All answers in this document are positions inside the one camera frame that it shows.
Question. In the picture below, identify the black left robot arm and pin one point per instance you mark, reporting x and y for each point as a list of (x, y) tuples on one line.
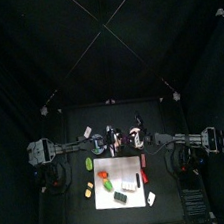
[(67, 147)]

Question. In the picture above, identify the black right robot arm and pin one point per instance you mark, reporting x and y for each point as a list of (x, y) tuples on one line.
[(183, 138)]

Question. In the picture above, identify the purple toy eggplant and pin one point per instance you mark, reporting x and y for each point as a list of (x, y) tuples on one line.
[(122, 139)]

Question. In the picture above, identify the round dark toy pot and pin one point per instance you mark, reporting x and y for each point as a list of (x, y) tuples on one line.
[(97, 144)]

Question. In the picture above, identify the pink toy piece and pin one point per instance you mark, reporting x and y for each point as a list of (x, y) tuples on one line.
[(143, 160)]

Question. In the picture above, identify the white paper tag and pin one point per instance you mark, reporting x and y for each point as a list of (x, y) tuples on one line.
[(87, 132)]

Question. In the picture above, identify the white rectangular board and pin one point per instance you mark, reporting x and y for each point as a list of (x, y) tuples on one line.
[(117, 173)]

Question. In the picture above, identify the orange red toy vegetable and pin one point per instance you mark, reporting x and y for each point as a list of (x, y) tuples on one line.
[(102, 174)]

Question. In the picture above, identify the green toy vegetable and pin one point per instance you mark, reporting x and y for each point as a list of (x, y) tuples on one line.
[(88, 163)]

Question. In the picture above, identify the red toy piece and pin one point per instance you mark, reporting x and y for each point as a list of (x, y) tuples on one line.
[(144, 176)]

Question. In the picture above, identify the black toy stick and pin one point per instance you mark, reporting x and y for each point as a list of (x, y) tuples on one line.
[(138, 180)]

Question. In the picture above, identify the white toy block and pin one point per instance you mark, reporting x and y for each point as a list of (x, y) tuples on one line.
[(128, 185)]

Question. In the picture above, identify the green toy with orange end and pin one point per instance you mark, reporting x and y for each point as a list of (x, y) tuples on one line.
[(108, 185)]

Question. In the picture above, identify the small yellow toy piece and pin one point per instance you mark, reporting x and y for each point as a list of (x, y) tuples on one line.
[(90, 185)]

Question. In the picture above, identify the dark green toy block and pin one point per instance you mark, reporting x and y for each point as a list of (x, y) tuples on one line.
[(120, 197)]

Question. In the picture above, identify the orange yellow toy piece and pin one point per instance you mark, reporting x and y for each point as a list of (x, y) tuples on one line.
[(88, 193)]

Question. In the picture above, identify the white toy piece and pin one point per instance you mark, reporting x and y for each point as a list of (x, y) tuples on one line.
[(151, 198)]

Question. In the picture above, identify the grey frame bracket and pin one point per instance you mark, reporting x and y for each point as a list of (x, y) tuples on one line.
[(110, 101), (43, 110), (220, 12), (176, 96)]

